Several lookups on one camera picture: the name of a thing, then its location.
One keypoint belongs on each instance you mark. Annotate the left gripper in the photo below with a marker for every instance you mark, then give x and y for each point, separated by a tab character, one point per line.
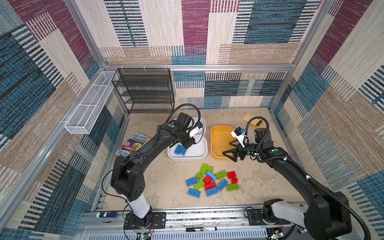
191	141

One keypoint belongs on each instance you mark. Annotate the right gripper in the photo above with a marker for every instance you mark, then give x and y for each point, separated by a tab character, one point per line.
234	151

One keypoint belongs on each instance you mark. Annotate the light blue brick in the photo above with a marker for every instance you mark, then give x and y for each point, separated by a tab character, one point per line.
211	175
183	151

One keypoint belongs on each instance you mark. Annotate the small green square brick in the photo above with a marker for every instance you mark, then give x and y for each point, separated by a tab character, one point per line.
199	176

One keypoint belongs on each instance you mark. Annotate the green diagonal long brick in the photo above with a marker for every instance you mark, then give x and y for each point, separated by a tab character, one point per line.
199	185

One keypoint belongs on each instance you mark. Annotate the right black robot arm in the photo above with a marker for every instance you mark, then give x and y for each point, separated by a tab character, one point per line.
326	215

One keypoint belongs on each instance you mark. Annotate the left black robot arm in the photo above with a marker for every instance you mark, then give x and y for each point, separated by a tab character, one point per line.
127	177

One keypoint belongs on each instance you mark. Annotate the yellow plastic bin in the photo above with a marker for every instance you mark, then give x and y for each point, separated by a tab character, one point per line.
220	138

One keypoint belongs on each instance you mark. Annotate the far white plastic bin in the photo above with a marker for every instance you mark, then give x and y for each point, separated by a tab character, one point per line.
196	120

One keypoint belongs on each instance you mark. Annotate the white plastic bin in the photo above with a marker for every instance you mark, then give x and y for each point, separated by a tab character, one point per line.
196	152
196	120

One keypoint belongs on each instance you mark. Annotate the red brick upper right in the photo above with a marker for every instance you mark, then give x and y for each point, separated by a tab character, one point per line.
231	175

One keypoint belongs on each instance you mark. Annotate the near white plastic bin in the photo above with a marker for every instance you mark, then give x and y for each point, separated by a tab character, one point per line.
196	152

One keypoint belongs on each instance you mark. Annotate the green brick upper right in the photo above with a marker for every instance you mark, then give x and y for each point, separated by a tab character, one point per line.
220	175

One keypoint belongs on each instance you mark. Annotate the small green brick top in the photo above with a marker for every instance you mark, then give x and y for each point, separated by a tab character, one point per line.
210	168

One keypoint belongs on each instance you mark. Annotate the green brick top tall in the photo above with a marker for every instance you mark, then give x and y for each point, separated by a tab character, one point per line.
204	169

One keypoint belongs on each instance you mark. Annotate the blue diagonal brick right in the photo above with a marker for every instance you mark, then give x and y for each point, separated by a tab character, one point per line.
222	185

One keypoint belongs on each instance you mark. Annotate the green brick lower right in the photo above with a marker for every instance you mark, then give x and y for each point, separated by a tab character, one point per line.
232	187

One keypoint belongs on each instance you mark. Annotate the yellow calculator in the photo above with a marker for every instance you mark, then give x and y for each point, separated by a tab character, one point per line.
257	123

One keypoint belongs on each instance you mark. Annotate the red centre square brick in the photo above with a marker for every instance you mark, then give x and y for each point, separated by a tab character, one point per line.
207	180

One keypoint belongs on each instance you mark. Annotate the colourful paperback book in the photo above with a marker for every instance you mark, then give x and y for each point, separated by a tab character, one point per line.
132	145

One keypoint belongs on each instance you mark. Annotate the red long centre brick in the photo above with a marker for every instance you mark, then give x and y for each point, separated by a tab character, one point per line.
210	186

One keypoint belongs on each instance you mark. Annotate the black white marker right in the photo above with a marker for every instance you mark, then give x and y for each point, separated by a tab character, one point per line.
301	230

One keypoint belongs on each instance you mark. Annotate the blue white marker pen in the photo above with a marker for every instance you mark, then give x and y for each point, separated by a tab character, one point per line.
107	214

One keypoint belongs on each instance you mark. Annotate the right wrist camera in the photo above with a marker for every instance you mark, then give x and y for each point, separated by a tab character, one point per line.
241	135

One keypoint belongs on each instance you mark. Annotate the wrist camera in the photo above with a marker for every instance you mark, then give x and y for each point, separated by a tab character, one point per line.
241	135
198	130

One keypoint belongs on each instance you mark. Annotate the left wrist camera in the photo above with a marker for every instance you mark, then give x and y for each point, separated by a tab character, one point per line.
198	130

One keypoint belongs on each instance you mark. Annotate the black wire shelf rack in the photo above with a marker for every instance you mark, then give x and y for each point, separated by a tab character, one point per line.
145	90

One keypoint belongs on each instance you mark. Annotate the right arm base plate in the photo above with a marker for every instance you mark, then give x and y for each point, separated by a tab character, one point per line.
255	218

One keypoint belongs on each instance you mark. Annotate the black marker on rail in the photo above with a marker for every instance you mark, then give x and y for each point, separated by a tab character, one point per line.
201	229

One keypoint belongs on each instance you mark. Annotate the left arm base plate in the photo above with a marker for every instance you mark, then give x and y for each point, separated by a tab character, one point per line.
155	220

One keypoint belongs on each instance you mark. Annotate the white wire mesh basket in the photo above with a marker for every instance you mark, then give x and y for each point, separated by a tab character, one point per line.
87	112

